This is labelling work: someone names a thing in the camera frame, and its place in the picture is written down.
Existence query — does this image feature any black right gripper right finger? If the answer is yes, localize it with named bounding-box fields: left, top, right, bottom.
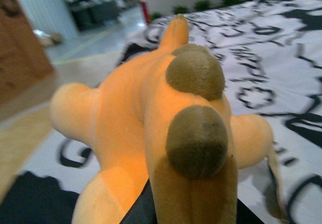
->
left=236, top=199, right=264, bottom=224

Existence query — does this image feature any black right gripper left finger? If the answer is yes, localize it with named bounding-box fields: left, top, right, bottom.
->
left=120, top=180, right=157, bottom=224

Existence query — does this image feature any orange plush toy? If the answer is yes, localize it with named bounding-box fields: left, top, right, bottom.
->
left=50, top=14, right=280, bottom=223

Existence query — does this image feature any black white patterned bedsheet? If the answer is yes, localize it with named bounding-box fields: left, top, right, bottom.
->
left=1, top=0, right=321, bottom=223

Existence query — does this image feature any brown wooden cabinet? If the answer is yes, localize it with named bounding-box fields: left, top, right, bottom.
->
left=1, top=0, right=53, bottom=104

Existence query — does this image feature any red floor sign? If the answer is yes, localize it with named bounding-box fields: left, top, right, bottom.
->
left=139, top=1, right=151, bottom=25

